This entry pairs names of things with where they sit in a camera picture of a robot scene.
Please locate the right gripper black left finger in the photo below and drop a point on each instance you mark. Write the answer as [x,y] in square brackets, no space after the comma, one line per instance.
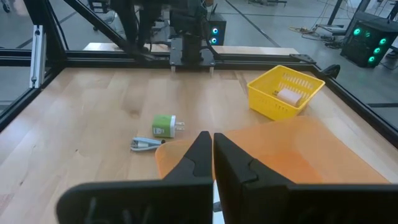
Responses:
[155,202]

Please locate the yellow slotted plastic basket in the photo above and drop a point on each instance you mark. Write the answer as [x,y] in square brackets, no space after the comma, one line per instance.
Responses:
[264,99]

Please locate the silver aluminium bracket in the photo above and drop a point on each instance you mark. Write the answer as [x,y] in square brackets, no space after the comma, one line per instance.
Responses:
[38,56]

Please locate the black computer blue lights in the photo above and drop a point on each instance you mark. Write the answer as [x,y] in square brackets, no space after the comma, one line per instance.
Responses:
[217,28]

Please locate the green white USB charger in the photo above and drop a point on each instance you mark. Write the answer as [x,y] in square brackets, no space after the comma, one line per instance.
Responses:
[163,124]

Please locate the black aluminium table frame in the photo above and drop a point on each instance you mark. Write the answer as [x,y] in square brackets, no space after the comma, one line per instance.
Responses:
[93,59]

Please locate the orange translucent plastic bin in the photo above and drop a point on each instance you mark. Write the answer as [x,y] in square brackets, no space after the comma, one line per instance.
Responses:
[295,149]

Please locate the white cardboard box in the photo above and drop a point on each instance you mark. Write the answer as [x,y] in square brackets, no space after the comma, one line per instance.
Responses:
[217,193]

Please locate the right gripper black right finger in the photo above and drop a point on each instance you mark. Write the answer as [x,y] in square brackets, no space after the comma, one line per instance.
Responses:
[280,205]

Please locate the black computer green lights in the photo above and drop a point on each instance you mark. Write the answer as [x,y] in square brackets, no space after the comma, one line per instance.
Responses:
[363,43]

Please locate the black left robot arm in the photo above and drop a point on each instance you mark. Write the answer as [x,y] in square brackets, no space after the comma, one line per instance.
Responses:
[191,46]

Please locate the pink charger cube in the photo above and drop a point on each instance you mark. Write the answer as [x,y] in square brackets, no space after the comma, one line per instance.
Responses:
[289,97]

